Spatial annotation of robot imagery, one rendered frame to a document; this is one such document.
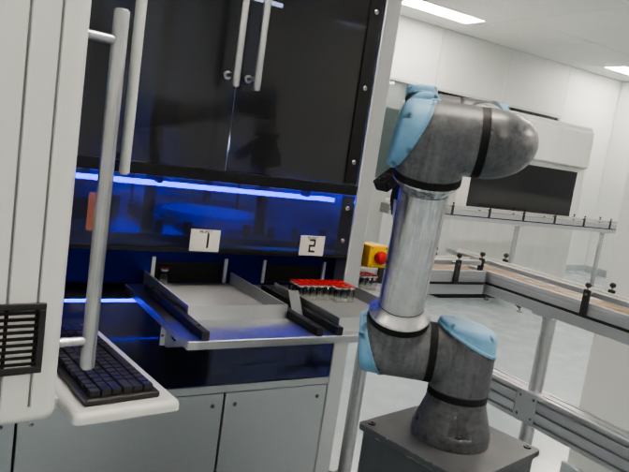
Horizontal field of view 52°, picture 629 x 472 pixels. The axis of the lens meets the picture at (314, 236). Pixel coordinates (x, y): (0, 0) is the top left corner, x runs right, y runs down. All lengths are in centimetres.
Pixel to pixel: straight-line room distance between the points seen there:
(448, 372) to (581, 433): 122
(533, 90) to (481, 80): 101
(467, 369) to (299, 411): 93
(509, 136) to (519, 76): 827
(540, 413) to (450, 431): 126
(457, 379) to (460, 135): 47
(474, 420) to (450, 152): 52
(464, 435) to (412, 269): 34
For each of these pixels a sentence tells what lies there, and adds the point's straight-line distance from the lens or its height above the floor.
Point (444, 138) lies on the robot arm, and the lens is 103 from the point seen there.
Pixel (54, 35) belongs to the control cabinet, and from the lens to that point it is 107.
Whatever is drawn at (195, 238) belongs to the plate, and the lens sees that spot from 174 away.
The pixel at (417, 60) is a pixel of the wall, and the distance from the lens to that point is 809.
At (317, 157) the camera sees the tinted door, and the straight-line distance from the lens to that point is 189.
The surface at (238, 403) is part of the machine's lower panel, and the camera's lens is 196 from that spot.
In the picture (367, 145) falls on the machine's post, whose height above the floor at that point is 134.
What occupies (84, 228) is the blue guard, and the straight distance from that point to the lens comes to 166.
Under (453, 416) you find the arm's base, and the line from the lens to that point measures 127.
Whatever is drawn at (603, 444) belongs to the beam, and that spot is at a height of 50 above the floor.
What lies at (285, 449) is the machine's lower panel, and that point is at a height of 37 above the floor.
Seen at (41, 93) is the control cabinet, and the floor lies 133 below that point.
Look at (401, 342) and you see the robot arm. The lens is 120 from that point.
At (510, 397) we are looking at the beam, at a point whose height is 50.
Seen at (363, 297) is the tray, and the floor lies 90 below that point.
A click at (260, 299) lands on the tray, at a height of 89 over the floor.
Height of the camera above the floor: 131
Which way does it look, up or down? 8 degrees down
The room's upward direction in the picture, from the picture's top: 8 degrees clockwise
